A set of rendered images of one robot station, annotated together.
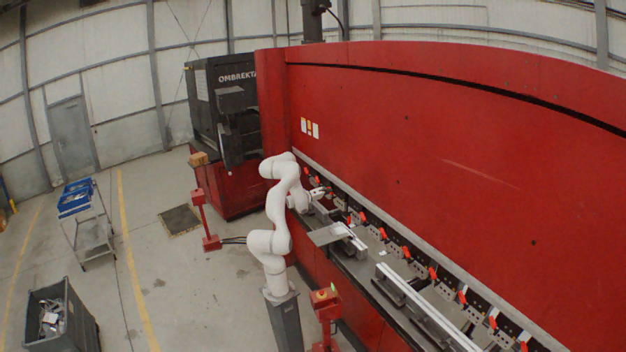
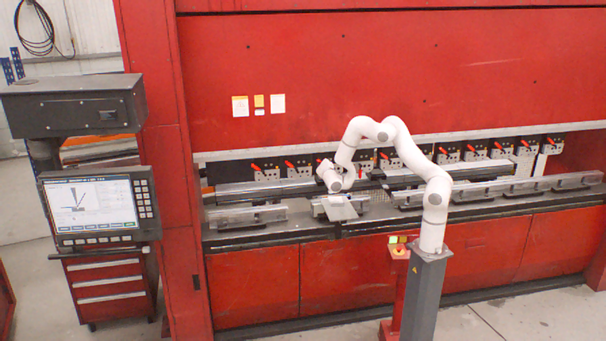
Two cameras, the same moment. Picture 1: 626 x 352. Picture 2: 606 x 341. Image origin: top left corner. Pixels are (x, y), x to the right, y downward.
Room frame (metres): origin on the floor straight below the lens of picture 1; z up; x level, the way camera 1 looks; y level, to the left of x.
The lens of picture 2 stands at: (1.38, 2.26, 2.39)
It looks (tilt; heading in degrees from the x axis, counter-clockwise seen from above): 26 degrees down; 283
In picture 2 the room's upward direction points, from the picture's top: straight up
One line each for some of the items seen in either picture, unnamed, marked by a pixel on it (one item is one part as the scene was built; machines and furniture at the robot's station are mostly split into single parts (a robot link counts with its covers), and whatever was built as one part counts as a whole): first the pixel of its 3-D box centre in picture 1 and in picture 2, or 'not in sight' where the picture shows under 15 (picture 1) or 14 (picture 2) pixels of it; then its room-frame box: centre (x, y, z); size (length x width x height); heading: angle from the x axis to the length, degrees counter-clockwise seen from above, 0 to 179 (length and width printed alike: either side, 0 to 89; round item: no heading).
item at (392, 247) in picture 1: (399, 240); (418, 153); (1.23, -0.46, 1.26); 0.15 x 0.09 x 0.17; 25
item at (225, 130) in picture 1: (226, 144); (106, 203); (2.61, 0.82, 1.42); 0.45 x 0.12 x 0.36; 21
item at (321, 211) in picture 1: (313, 204); (248, 216); (2.25, 0.01, 0.92); 0.50 x 0.06 x 0.10; 25
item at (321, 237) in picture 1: (328, 234); (338, 208); (1.69, -0.09, 1.00); 0.26 x 0.18 x 0.01; 115
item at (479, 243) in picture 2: not in sight; (476, 243); (0.76, -0.51, 0.59); 0.15 x 0.02 x 0.07; 25
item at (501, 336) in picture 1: (508, 327); (525, 143); (0.51, -0.80, 1.26); 0.15 x 0.09 x 0.17; 25
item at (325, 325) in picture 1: (326, 331); (399, 299); (1.26, -0.04, 0.39); 0.05 x 0.05 x 0.54; 16
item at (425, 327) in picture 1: (429, 332); (473, 199); (0.82, -0.59, 0.89); 0.30 x 0.05 x 0.03; 25
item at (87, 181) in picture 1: (78, 190); not in sight; (2.79, 3.38, 0.92); 0.50 x 0.36 x 0.18; 127
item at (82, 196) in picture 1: (74, 202); not in sight; (2.44, 3.15, 0.92); 0.50 x 0.36 x 0.18; 127
